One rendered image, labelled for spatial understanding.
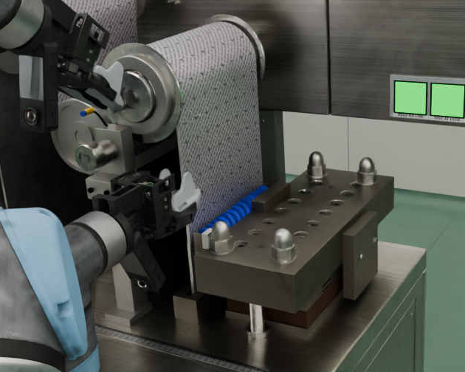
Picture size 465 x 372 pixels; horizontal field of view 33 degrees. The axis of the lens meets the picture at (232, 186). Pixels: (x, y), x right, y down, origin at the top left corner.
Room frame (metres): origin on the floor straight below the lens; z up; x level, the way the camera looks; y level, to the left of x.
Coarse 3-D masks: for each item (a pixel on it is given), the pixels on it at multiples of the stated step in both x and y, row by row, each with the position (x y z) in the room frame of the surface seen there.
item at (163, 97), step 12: (120, 60) 1.10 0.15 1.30; (132, 60) 1.09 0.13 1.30; (144, 60) 1.08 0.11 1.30; (144, 72) 1.08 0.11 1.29; (156, 72) 1.07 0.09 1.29; (156, 84) 1.07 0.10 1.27; (156, 96) 1.07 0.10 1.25; (168, 96) 1.06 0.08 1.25; (156, 108) 1.07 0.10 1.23; (168, 108) 1.07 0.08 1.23; (120, 120) 1.11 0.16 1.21; (144, 120) 1.09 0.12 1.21; (156, 120) 1.07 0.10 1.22; (132, 132) 1.10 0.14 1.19; (144, 132) 1.08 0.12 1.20
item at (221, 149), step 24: (240, 96) 1.22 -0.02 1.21; (192, 120) 1.10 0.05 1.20; (216, 120) 1.16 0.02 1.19; (240, 120) 1.22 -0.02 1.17; (192, 144) 1.10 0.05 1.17; (216, 144) 1.15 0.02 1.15; (240, 144) 1.21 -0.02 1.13; (192, 168) 1.09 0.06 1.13; (216, 168) 1.15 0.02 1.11; (240, 168) 1.21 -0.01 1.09; (216, 192) 1.14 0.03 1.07; (240, 192) 1.20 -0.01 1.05; (216, 216) 1.14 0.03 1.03; (192, 240) 1.08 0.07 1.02
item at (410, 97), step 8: (400, 88) 1.22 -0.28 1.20; (408, 88) 1.21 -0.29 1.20; (416, 88) 1.21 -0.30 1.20; (424, 88) 1.20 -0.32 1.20; (400, 96) 1.22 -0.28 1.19; (408, 96) 1.21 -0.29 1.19; (416, 96) 1.21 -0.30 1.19; (424, 96) 1.20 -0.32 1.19; (400, 104) 1.22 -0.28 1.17; (408, 104) 1.21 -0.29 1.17; (416, 104) 1.21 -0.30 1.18; (424, 104) 1.20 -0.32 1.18; (408, 112) 1.21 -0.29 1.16; (416, 112) 1.21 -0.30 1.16; (424, 112) 1.20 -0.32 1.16
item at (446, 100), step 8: (432, 88) 1.19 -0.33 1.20; (440, 88) 1.19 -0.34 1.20; (448, 88) 1.18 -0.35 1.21; (456, 88) 1.17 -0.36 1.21; (432, 96) 1.19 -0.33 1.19; (440, 96) 1.19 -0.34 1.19; (448, 96) 1.18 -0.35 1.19; (456, 96) 1.17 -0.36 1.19; (432, 104) 1.19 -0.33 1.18; (440, 104) 1.19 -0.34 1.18; (448, 104) 1.18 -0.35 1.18; (456, 104) 1.17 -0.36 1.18; (432, 112) 1.19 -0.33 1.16; (440, 112) 1.19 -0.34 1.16; (448, 112) 1.18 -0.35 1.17; (456, 112) 1.17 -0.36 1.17
